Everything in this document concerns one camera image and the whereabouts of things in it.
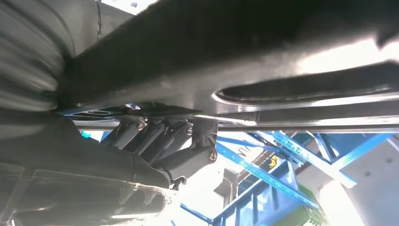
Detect blue metal shelf rack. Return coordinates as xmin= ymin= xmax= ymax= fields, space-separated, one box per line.
xmin=79 ymin=129 xmax=397 ymax=226

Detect green plastic crate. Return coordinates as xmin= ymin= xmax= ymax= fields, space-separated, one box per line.
xmin=274 ymin=186 xmax=329 ymax=226

